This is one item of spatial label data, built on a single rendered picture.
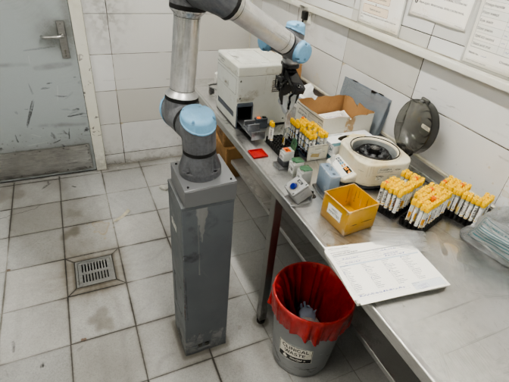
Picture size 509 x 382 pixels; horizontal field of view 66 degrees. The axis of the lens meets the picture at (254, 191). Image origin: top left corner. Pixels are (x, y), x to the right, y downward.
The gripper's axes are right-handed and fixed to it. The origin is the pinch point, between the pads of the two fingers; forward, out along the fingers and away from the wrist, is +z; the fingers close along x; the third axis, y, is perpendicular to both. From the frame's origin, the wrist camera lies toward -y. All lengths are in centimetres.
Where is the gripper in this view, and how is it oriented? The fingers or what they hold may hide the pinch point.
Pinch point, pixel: (286, 111)
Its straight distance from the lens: 169.7
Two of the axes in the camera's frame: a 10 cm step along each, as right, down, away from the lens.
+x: -9.1, 1.7, -3.8
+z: -0.8, 8.2, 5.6
